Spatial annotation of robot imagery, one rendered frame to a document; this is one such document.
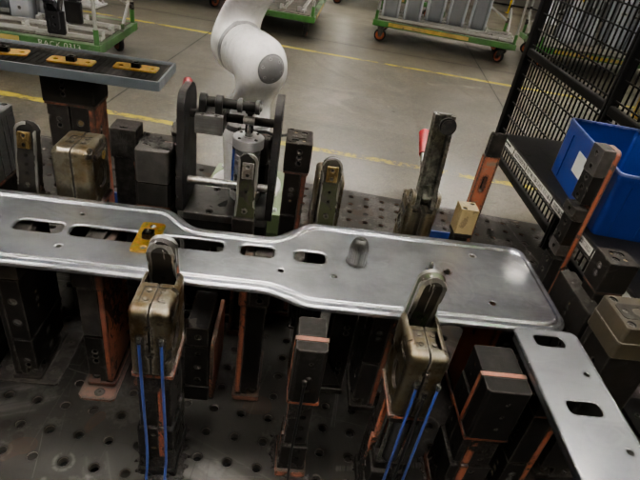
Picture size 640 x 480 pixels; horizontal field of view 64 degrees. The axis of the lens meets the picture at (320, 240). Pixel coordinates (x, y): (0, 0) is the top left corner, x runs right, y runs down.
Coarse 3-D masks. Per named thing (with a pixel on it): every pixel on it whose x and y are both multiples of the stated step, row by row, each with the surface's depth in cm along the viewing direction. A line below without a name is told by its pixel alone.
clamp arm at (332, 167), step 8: (328, 160) 92; (336, 160) 93; (328, 168) 92; (336, 168) 93; (328, 176) 93; (336, 176) 93; (320, 184) 95; (328, 184) 94; (336, 184) 94; (320, 192) 95; (328, 192) 96; (336, 192) 95; (320, 200) 95; (328, 200) 97; (336, 200) 95; (320, 208) 96; (328, 208) 96; (336, 208) 96; (320, 216) 96; (328, 216) 96; (328, 224) 97
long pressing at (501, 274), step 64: (0, 192) 87; (0, 256) 75; (64, 256) 76; (128, 256) 78; (192, 256) 81; (256, 256) 83; (384, 256) 88; (448, 256) 91; (512, 256) 94; (448, 320) 77; (512, 320) 79
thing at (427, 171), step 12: (432, 120) 89; (444, 120) 86; (432, 132) 89; (444, 132) 86; (432, 144) 90; (444, 144) 90; (432, 156) 92; (444, 156) 91; (432, 168) 93; (420, 180) 93; (432, 180) 94; (420, 192) 93; (432, 192) 94; (432, 204) 94
